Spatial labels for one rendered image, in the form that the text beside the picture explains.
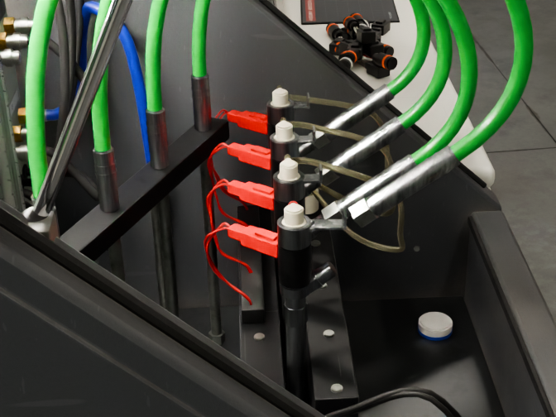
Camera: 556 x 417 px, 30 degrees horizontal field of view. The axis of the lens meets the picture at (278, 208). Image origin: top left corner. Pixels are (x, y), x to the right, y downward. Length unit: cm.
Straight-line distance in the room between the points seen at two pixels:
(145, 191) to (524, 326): 39
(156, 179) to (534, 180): 247
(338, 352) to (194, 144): 26
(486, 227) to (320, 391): 38
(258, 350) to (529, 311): 29
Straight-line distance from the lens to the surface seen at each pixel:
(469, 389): 115
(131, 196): 95
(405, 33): 168
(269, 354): 94
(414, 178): 83
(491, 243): 117
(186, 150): 103
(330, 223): 85
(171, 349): 49
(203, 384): 49
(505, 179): 336
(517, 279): 111
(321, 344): 95
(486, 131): 82
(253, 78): 113
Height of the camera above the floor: 155
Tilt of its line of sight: 30 degrees down
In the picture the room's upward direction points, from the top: 2 degrees counter-clockwise
